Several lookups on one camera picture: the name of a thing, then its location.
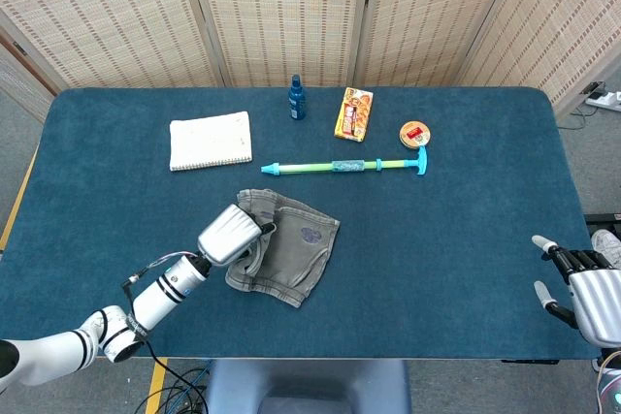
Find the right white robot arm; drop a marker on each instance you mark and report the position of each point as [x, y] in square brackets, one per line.
[610, 387]

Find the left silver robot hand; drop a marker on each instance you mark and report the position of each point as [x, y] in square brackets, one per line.
[228, 239]

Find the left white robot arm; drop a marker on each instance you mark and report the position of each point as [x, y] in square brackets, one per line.
[111, 317]

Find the orange snack box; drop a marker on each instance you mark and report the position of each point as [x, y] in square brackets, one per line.
[353, 114]

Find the blue spray bottle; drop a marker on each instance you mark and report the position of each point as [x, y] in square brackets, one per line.
[296, 99]

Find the grey shorts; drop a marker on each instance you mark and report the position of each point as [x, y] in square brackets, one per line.
[286, 254]

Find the white sneaker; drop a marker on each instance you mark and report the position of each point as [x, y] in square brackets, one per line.
[606, 244]

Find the green blue toy water pump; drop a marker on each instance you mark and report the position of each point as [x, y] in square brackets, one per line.
[339, 166]

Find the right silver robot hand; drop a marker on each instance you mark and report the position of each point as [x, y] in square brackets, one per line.
[589, 305]

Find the white spiral notebook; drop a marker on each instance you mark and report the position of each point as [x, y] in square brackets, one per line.
[210, 141]

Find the white power strip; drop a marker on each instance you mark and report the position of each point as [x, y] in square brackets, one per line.
[606, 100]

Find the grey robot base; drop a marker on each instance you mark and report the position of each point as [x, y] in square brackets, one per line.
[308, 385]

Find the bamboo folding screen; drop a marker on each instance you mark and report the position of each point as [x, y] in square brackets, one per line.
[310, 16]

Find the round orange tin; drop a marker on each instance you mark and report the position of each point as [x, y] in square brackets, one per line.
[415, 135]

